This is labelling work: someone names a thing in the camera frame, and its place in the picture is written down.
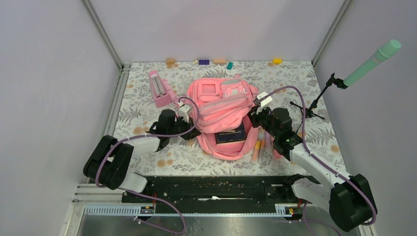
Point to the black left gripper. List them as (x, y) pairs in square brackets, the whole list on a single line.
[(192, 133)]

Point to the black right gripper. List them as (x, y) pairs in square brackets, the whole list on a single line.
[(253, 116)]

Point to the blue Nineteen Eighty-Four book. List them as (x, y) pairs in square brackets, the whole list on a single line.
[(231, 136)]

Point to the pink student backpack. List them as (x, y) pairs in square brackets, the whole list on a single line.
[(223, 105)]

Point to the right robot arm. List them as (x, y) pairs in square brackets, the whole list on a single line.
[(347, 198)]

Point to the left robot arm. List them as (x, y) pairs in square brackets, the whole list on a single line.
[(109, 163)]

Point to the small wooden cube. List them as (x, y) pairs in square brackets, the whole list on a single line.
[(190, 143)]

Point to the pink metronome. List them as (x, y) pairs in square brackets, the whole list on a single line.
[(162, 92)]

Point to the yellow toy block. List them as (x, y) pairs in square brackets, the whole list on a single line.
[(277, 61)]

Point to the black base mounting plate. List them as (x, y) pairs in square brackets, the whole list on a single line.
[(224, 194)]

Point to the wooden block back centre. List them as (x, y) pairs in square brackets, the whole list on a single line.
[(219, 61)]

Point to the wooden block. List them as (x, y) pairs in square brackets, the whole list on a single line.
[(170, 61), (219, 61)]

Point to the purple toy brick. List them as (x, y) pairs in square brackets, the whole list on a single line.
[(203, 62)]

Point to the wooden block back left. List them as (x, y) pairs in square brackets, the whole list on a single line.
[(170, 61)]

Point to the mint green microphone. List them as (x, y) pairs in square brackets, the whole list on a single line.
[(382, 54)]

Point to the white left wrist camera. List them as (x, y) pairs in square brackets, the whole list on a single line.
[(184, 111)]

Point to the aluminium frame rail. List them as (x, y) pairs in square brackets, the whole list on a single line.
[(119, 80)]

